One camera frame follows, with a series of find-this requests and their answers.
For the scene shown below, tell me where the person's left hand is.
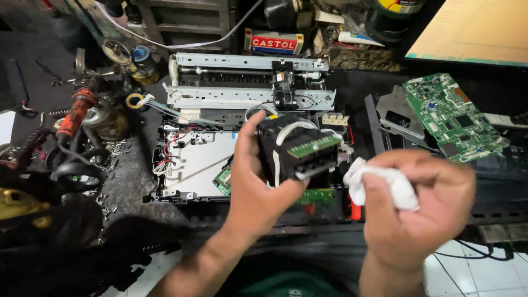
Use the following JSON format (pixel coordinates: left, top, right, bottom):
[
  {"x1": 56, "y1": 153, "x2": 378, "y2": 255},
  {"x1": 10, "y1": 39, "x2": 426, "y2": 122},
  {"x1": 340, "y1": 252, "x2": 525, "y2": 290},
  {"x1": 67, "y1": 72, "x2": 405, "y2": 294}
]
[{"x1": 219, "y1": 109, "x2": 310, "y2": 253}]

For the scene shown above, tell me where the person's right hand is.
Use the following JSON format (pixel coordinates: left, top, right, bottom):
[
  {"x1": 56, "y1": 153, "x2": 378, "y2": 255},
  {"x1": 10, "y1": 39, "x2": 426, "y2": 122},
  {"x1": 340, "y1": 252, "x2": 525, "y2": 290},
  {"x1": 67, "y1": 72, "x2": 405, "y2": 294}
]
[{"x1": 362, "y1": 149, "x2": 477, "y2": 274}]

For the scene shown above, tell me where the white tissue wad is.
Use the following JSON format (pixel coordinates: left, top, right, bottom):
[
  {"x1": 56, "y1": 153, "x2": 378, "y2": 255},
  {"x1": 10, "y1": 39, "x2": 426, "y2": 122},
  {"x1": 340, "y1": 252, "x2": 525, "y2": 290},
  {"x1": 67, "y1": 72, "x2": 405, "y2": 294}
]
[{"x1": 343, "y1": 156, "x2": 421, "y2": 212}]

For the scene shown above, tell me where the black print head carriage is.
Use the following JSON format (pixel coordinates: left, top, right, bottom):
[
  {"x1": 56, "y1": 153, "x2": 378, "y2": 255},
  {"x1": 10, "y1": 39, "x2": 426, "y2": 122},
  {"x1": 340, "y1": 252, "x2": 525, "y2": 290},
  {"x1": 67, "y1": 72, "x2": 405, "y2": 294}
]
[{"x1": 257, "y1": 113, "x2": 344, "y2": 191}]

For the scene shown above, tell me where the disassembled printer chassis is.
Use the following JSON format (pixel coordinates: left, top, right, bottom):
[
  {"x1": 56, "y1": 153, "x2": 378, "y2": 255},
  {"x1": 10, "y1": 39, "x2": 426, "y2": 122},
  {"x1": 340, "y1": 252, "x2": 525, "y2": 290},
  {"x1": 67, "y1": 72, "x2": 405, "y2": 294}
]
[{"x1": 142, "y1": 51, "x2": 364, "y2": 225}]

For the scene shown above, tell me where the orange plastic piece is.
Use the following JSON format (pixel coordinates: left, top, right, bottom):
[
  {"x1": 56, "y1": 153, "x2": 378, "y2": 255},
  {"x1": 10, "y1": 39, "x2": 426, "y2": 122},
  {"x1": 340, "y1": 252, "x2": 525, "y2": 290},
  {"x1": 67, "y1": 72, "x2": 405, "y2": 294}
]
[{"x1": 348, "y1": 193, "x2": 363, "y2": 222}]

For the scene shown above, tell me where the black printer casing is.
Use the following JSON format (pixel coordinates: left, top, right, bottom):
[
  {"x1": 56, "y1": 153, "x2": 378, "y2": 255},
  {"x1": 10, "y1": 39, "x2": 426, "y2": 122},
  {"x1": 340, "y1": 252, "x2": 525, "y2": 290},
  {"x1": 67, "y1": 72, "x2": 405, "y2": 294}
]
[{"x1": 363, "y1": 93, "x2": 528, "y2": 245}]

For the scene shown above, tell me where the green shirt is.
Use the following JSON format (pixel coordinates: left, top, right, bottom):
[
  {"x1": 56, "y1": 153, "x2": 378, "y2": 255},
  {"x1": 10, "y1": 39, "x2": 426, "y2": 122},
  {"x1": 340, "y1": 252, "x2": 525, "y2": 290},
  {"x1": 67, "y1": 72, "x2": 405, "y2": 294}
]
[{"x1": 236, "y1": 270, "x2": 348, "y2": 297}]

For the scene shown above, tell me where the large green circuit board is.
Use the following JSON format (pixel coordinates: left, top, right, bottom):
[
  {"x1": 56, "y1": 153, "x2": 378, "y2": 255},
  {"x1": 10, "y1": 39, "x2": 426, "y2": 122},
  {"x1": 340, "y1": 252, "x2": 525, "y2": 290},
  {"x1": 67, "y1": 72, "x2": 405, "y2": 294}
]
[{"x1": 402, "y1": 73, "x2": 510, "y2": 164}]

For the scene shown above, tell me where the pile of small screws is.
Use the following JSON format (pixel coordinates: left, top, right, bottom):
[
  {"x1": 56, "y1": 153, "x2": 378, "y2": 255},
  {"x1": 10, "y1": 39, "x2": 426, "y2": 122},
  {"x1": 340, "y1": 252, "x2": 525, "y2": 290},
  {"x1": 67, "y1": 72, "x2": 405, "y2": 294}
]
[{"x1": 82, "y1": 138, "x2": 133, "y2": 220}]

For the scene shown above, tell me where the red and white box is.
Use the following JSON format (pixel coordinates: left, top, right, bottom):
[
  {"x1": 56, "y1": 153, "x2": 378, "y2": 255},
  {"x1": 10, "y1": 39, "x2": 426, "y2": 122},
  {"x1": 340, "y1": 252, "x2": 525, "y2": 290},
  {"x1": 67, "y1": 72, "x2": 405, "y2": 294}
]
[{"x1": 244, "y1": 27, "x2": 305, "y2": 56}]

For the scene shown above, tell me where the round brass tin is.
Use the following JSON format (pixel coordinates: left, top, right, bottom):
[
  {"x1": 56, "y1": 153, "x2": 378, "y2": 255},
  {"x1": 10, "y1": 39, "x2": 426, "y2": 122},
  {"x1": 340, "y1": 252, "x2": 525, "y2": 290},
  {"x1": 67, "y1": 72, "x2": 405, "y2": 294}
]
[{"x1": 82, "y1": 98, "x2": 131, "y2": 142}]

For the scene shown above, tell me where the jar with blue lid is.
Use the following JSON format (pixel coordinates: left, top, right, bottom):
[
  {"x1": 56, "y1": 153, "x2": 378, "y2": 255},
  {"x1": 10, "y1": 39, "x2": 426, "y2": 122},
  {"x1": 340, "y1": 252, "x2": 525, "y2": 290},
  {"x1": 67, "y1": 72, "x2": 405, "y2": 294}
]
[{"x1": 130, "y1": 45, "x2": 161, "y2": 87}]

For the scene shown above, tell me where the black round coil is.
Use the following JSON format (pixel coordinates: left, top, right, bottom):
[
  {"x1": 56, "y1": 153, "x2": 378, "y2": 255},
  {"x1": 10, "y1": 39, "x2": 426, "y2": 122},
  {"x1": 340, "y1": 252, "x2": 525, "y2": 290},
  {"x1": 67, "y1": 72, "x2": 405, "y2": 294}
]
[{"x1": 50, "y1": 158, "x2": 106, "y2": 195}]

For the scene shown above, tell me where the white tube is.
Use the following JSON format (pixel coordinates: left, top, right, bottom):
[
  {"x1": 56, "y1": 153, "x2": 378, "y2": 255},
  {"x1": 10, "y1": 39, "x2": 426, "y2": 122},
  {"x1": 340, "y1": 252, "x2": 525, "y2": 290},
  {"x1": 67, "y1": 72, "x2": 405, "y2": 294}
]
[{"x1": 338, "y1": 31, "x2": 385, "y2": 47}]

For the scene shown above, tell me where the brown cardboard sheet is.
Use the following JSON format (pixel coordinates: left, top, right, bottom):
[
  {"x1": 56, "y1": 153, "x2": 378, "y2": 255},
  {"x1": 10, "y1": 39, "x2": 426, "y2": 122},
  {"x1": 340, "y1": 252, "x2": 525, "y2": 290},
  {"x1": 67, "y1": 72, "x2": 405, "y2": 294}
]
[{"x1": 405, "y1": 0, "x2": 528, "y2": 68}]

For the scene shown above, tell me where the green can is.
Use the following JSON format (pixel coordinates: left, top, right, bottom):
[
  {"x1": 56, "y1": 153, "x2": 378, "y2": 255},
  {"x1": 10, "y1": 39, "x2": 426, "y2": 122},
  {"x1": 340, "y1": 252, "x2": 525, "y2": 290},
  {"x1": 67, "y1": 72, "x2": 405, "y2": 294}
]
[{"x1": 365, "y1": 0, "x2": 428, "y2": 42}]

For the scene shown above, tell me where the yellow object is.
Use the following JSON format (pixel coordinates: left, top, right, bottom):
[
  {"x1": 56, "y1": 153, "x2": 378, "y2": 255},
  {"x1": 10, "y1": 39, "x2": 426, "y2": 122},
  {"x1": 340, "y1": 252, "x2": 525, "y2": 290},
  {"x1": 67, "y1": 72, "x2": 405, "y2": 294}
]
[{"x1": 0, "y1": 188, "x2": 53, "y2": 230}]

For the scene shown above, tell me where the black floor cable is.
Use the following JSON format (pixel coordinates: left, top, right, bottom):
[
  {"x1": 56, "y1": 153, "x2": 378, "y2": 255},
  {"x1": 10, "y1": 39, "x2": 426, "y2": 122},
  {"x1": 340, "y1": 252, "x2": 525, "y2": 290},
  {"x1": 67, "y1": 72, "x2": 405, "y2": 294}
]
[{"x1": 432, "y1": 238, "x2": 515, "y2": 297}]

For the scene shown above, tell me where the grey metal bracket plate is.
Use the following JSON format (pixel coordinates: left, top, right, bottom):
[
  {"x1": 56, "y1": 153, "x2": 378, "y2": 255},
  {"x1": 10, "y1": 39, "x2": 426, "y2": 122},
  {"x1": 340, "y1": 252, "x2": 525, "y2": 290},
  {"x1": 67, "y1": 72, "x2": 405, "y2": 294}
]
[{"x1": 375, "y1": 84, "x2": 431, "y2": 150}]

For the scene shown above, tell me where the yellow tape ring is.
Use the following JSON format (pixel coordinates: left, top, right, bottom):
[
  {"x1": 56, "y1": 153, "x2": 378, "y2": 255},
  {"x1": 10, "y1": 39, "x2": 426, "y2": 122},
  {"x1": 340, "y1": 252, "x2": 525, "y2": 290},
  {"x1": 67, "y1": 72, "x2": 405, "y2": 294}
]
[{"x1": 125, "y1": 93, "x2": 145, "y2": 110}]

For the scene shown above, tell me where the white flat cable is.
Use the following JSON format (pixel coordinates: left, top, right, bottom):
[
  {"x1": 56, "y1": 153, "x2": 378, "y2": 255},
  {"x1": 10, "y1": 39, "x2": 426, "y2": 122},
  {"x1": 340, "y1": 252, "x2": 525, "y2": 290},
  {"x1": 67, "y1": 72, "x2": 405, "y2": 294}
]
[{"x1": 94, "y1": 0, "x2": 265, "y2": 50}]

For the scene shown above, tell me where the red handled tool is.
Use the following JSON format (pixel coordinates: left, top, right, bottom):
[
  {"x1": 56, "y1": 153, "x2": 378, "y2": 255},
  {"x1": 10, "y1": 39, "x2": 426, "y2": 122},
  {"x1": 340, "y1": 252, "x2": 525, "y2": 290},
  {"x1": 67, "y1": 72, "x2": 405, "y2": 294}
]
[{"x1": 55, "y1": 87, "x2": 100, "y2": 144}]

